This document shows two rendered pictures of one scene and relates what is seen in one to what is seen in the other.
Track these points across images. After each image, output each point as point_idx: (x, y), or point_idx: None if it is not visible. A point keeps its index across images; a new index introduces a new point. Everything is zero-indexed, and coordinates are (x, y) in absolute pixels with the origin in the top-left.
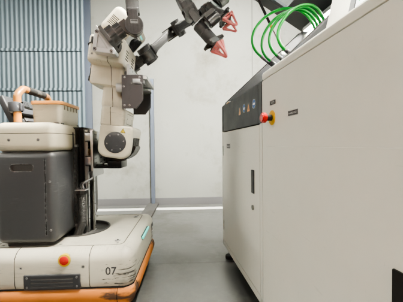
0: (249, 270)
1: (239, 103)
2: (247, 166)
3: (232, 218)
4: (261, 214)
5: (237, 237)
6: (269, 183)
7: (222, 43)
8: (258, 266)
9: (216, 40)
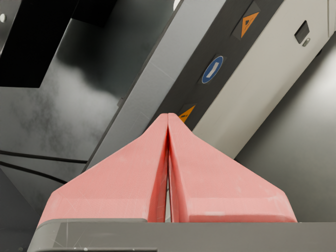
0: (300, 71)
1: None
2: (275, 58)
3: (233, 147)
4: (335, 3)
5: (258, 119)
6: None
7: (144, 167)
8: (324, 36)
9: (322, 246)
